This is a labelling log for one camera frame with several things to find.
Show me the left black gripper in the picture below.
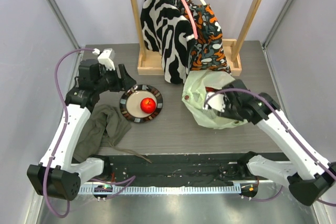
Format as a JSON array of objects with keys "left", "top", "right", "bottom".
[{"left": 94, "top": 64, "right": 136, "bottom": 94}]

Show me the red fake apple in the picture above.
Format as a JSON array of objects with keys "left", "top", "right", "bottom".
[{"left": 140, "top": 98, "right": 156, "bottom": 114}]

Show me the avocado print plastic bag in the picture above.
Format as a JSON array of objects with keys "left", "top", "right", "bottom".
[{"left": 182, "top": 70, "right": 247, "bottom": 130}]

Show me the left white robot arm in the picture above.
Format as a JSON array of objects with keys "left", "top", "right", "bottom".
[{"left": 27, "top": 59, "right": 136, "bottom": 201}]

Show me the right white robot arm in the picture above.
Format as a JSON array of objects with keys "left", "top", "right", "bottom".
[{"left": 207, "top": 80, "right": 335, "bottom": 206}]

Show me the striped rim ceramic plate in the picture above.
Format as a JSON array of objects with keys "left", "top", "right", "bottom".
[{"left": 119, "top": 84, "right": 163, "bottom": 123}]

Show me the wooden clothes rack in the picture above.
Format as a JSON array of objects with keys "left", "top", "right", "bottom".
[{"left": 124, "top": 0, "right": 275, "bottom": 76}]

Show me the olive green cloth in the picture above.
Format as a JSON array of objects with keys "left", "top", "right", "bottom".
[{"left": 73, "top": 104, "right": 153, "bottom": 164}]

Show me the orange grey patterned garment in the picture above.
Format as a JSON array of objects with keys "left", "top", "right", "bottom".
[{"left": 186, "top": 0, "right": 231, "bottom": 74}]

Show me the black white zebra garment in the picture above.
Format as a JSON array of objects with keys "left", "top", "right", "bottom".
[{"left": 140, "top": 0, "right": 195, "bottom": 84}]

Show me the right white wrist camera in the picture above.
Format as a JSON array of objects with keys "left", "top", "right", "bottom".
[{"left": 203, "top": 92, "right": 226, "bottom": 112}]

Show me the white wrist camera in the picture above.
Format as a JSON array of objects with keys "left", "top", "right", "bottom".
[
  {"left": 92, "top": 48, "right": 116, "bottom": 71},
  {"left": 203, "top": 92, "right": 226, "bottom": 112}
]

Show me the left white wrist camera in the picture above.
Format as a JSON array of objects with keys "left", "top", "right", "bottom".
[{"left": 92, "top": 48, "right": 116, "bottom": 71}]

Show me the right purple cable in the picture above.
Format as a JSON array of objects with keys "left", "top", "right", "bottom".
[{"left": 203, "top": 88, "right": 336, "bottom": 207}]

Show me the white slotted cable duct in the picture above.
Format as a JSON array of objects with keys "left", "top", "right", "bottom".
[{"left": 78, "top": 184, "right": 241, "bottom": 196}]

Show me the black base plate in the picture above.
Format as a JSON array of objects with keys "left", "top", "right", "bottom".
[{"left": 97, "top": 153, "right": 261, "bottom": 187}]

